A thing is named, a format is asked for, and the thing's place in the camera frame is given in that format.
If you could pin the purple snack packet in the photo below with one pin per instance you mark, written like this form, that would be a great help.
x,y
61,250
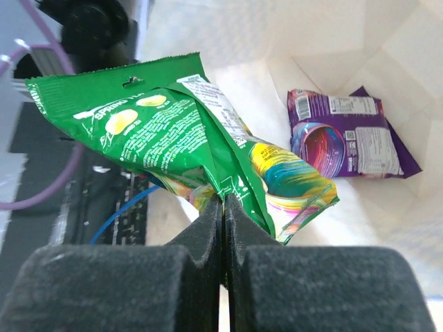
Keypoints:
x,y
347,136

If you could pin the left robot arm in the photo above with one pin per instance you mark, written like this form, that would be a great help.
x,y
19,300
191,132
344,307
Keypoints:
x,y
81,36

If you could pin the green snack packet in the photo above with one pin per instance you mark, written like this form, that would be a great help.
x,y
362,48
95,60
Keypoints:
x,y
164,118

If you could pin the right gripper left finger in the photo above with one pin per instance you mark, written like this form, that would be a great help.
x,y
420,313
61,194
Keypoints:
x,y
173,287

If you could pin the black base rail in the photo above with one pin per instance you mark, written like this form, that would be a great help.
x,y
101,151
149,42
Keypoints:
x,y
37,154

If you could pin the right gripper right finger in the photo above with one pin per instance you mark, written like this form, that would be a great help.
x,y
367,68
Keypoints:
x,y
316,288

